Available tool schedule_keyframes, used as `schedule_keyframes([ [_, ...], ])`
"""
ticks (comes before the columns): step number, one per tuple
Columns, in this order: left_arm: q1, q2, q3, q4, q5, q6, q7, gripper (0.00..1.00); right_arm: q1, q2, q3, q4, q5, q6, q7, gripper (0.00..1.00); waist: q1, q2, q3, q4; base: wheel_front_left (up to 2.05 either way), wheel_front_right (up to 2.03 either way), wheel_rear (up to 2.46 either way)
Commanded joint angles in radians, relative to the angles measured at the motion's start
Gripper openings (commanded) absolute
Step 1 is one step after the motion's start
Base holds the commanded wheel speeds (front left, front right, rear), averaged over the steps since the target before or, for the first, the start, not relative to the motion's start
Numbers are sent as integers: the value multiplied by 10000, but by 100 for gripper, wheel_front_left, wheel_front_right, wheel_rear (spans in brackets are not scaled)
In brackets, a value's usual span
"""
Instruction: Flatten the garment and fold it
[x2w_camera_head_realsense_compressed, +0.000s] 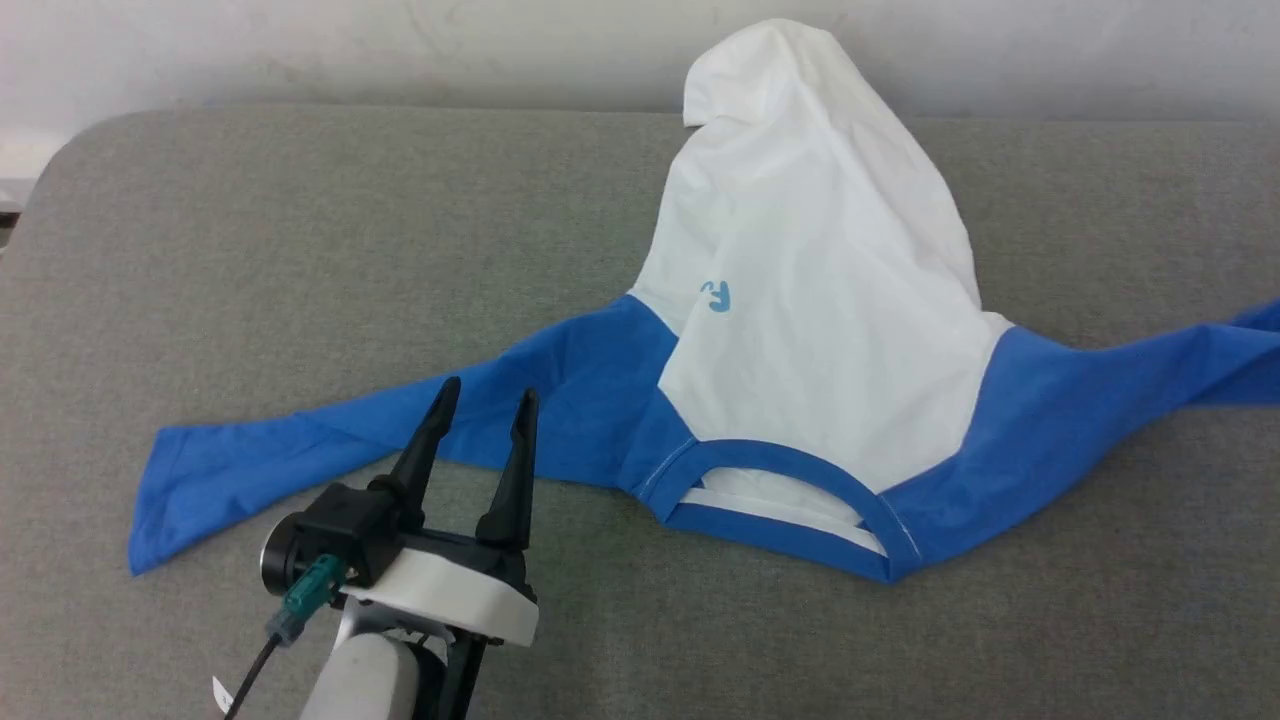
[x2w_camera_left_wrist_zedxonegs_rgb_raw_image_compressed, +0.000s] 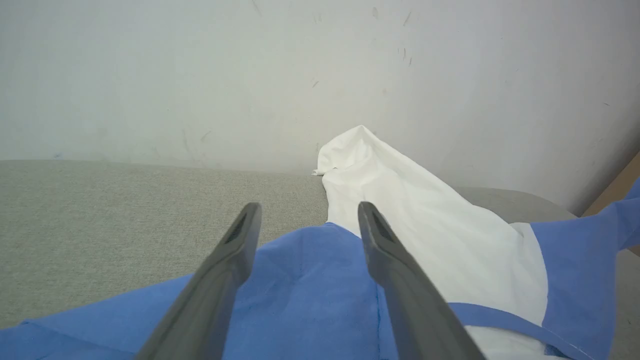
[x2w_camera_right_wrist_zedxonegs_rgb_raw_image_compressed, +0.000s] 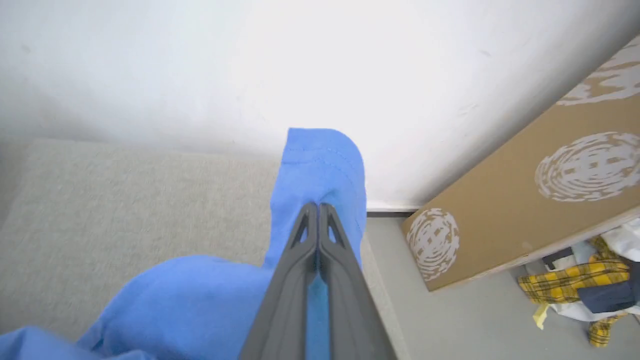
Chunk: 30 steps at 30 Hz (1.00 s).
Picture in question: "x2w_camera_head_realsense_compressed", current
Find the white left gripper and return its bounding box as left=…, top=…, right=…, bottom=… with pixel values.
left=260, top=377, right=541, bottom=647

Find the blue and white shirt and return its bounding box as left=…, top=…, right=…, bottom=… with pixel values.
left=128, top=18, right=1280, bottom=584

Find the left arm teal-plug cable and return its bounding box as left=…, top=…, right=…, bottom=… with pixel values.
left=222, top=555, right=349, bottom=720

